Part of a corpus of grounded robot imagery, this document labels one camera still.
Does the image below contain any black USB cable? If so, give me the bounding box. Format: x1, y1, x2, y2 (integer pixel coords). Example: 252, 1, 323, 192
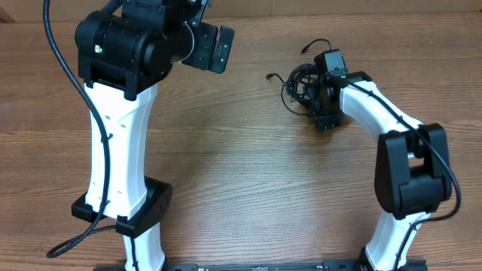
280, 62, 321, 117

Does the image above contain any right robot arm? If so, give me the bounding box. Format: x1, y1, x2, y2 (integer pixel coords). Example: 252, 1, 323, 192
307, 49, 459, 270

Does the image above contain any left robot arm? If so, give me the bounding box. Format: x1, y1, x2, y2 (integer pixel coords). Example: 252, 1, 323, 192
72, 0, 235, 270

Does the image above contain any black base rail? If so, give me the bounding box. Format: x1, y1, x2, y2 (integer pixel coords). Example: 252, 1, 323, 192
93, 258, 429, 271

